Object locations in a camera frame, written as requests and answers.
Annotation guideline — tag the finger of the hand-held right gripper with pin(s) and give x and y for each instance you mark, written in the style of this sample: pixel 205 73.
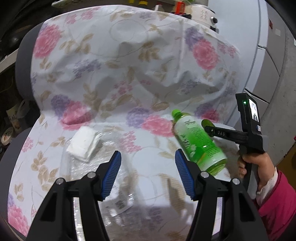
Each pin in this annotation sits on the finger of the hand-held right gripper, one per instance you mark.
pixel 208 126

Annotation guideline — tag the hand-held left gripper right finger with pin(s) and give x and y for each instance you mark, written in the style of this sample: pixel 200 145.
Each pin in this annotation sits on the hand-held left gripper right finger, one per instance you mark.
pixel 185 176

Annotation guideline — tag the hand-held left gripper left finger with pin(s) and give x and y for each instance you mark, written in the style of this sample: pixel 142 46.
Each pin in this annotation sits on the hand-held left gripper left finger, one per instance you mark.
pixel 112 176

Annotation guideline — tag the green plastic bottle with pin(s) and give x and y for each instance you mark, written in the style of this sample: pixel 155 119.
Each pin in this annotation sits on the green plastic bottle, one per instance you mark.
pixel 196 139

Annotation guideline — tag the person's right forearm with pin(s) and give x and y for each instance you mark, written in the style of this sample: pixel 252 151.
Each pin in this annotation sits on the person's right forearm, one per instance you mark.
pixel 279 204

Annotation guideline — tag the person's right hand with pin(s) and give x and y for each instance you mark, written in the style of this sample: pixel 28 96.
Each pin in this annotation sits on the person's right hand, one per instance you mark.
pixel 266 166

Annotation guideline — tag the clear plastic wrapper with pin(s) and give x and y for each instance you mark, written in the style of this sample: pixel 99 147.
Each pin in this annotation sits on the clear plastic wrapper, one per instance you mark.
pixel 129 185

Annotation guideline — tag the white folded cloth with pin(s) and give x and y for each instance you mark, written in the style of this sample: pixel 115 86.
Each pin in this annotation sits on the white folded cloth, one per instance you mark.
pixel 82 143

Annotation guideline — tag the grey refrigerator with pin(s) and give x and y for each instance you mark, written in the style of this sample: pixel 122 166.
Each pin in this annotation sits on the grey refrigerator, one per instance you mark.
pixel 242 46

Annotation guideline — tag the floral printed cloth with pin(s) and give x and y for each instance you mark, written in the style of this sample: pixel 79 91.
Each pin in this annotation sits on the floral printed cloth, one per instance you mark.
pixel 104 69

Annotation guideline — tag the patterned cup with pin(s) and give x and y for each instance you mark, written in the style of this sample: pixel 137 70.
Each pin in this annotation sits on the patterned cup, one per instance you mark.
pixel 7 136

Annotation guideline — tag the white plastic bag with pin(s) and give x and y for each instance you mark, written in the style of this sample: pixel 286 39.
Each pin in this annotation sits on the white plastic bag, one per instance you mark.
pixel 19 111

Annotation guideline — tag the white kitchen appliance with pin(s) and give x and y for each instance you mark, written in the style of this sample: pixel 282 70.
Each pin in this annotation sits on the white kitchen appliance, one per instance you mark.
pixel 203 11

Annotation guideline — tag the red jar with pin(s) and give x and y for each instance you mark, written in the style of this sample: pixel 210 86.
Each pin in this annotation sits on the red jar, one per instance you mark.
pixel 180 7

